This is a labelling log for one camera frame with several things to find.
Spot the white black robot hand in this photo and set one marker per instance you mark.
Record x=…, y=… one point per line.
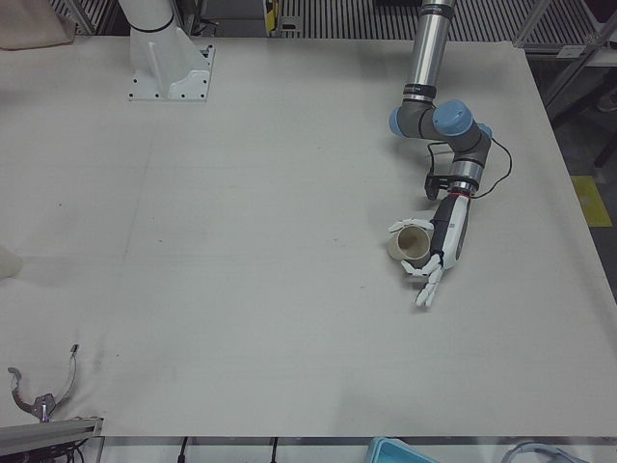
x=453, y=231

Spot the beige paper cup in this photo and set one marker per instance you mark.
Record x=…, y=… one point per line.
x=410, y=243

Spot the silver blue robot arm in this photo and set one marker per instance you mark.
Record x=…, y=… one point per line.
x=429, y=48

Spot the grey metal shelf rack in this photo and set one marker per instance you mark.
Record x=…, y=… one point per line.
x=544, y=41

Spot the light blue plastic box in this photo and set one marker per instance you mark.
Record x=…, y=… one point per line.
x=395, y=453

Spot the metal claw grabber tool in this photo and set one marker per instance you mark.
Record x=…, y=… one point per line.
x=44, y=400

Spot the aluminium profile pole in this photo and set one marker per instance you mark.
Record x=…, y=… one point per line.
x=48, y=434

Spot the beige fabric curtain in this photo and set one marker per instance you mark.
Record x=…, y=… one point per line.
x=29, y=24

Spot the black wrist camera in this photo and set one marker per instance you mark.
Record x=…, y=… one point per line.
x=434, y=185

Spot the yellow black bracket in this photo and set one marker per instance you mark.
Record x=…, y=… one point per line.
x=271, y=14

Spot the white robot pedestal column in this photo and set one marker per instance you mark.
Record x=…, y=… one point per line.
x=159, y=62

